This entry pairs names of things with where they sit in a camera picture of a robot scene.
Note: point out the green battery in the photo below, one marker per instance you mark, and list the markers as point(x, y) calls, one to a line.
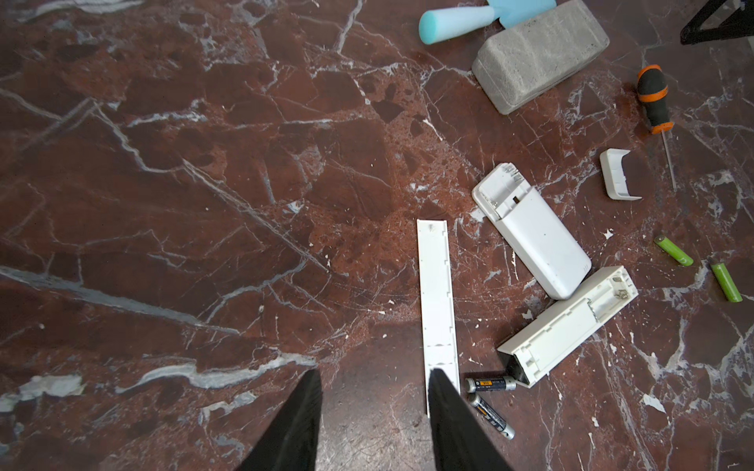
point(726, 282)
point(674, 251)

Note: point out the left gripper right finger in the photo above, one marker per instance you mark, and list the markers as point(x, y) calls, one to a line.
point(458, 441)

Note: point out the white remote control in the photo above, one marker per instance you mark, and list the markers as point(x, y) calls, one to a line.
point(529, 225)

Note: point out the slim white remote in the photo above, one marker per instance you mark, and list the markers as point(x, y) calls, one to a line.
point(554, 334)

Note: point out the white battery cover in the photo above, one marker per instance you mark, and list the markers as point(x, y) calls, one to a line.
point(613, 173)

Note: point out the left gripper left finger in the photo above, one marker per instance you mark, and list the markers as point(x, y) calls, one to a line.
point(291, 440)

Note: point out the slim remote back cover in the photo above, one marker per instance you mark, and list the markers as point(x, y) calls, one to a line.
point(439, 337)

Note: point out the grey stone block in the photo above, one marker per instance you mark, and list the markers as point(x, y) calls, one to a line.
point(518, 64)

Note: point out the AA battery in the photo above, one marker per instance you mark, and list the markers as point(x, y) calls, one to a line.
point(490, 384)

